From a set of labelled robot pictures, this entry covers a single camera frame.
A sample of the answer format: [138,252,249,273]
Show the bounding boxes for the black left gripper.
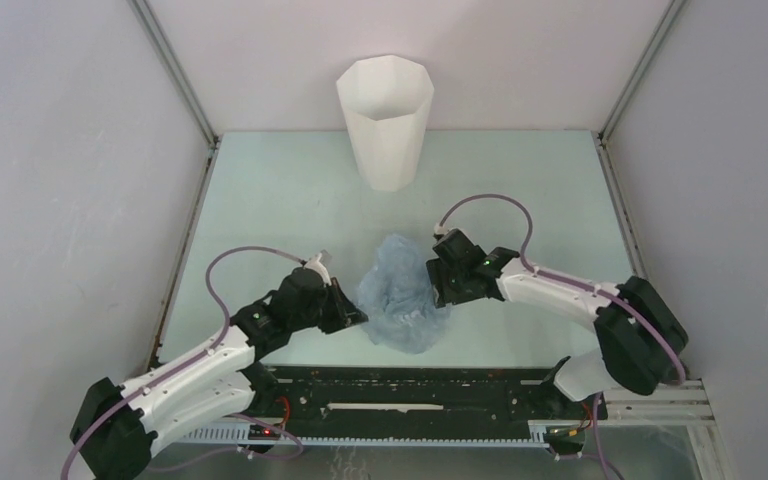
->
[290,277,367,335]

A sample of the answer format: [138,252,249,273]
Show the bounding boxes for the blue plastic trash bag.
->
[356,234,451,355]

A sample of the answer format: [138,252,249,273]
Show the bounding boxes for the white octagonal trash bin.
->
[336,55,435,192]

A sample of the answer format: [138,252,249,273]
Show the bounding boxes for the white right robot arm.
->
[426,226,689,418]

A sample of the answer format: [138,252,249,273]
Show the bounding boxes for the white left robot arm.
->
[70,267,368,479]

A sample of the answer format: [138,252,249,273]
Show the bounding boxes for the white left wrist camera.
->
[303,250,332,285]

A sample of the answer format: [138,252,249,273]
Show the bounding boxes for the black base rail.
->
[242,363,608,435]

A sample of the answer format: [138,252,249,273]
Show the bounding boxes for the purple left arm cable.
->
[59,246,307,480]

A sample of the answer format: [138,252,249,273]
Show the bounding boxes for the white slotted cable duct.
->
[178,422,584,448]

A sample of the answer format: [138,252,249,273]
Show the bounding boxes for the aluminium right corner post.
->
[598,0,688,145]

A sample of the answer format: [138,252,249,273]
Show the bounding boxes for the aluminium corner post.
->
[128,0,220,149]
[598,0,688,145]

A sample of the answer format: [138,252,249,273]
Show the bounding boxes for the aluminium left corner post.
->
[128,0,220,149]

